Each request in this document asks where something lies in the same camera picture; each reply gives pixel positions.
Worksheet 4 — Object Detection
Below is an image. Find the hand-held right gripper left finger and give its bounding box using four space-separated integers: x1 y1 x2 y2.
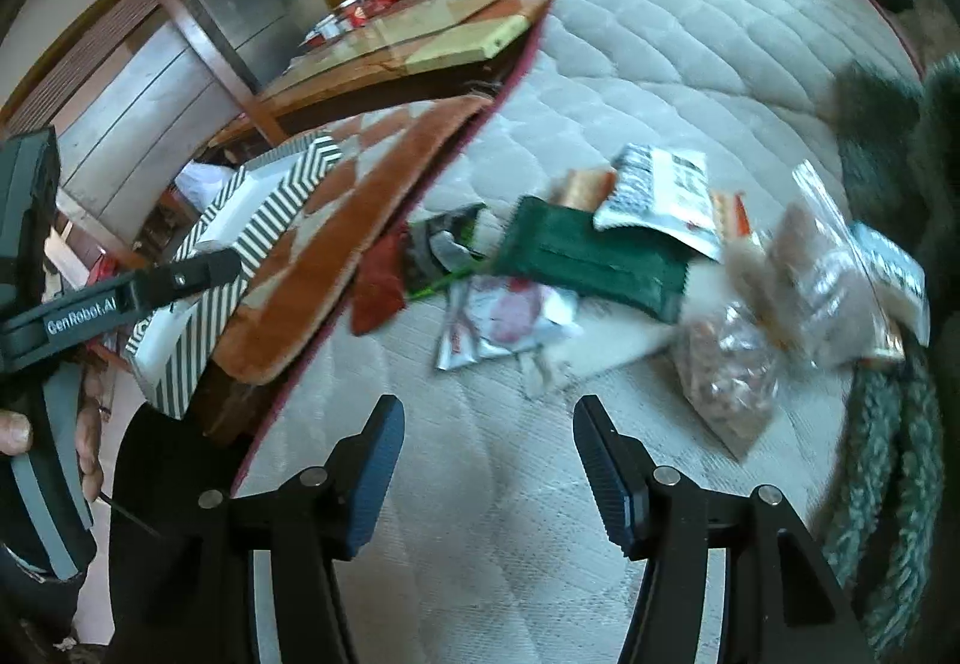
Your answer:
199 394 406 664

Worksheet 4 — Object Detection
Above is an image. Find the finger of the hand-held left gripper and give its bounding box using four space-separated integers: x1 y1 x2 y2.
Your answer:
124 249 242 320

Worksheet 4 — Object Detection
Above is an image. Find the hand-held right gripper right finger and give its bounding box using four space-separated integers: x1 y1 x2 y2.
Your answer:
574 394 875 664

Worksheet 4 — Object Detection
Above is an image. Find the striped white box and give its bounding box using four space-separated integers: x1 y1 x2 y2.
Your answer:
124 134 344 421

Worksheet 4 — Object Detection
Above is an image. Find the clear bag of nuts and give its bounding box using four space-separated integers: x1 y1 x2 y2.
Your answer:
671 300 782 464

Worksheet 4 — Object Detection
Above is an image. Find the silver red snack packet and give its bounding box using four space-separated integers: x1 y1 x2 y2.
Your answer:
435 274 584 374

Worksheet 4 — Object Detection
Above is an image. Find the black green snack packet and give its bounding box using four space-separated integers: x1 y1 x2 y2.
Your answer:
405 203 490 299

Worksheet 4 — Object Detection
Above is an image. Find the black white snack packet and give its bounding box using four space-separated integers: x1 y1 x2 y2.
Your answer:
851 221 932 346
592 145 725 260

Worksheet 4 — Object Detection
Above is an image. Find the clear bag of pastries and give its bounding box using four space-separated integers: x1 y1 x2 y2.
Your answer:
772 160 895 366

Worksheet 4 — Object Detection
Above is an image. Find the person's left hand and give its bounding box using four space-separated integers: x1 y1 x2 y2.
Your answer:
0 364 106 504

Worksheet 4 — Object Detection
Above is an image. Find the orange white checked blanket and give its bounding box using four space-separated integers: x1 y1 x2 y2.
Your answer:
214 94 496 384

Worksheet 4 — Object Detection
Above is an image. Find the grey metal cabinet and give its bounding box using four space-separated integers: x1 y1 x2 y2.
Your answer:
184 0 302 95

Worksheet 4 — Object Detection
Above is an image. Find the orange snack packet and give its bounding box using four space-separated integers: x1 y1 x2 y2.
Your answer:
709 188 752 239
555 169 614 213

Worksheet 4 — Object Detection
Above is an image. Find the wooden table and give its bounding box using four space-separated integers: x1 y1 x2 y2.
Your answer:
210 0 593 149

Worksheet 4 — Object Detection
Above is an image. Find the teal fuzzy garment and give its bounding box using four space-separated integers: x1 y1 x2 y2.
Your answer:
821 53 960 644

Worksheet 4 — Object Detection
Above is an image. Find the quilted white mattress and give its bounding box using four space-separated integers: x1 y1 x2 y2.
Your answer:
232 0 931 664

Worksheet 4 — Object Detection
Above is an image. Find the wooden chair frame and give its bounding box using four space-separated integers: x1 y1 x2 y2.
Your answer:
142 0 287 144

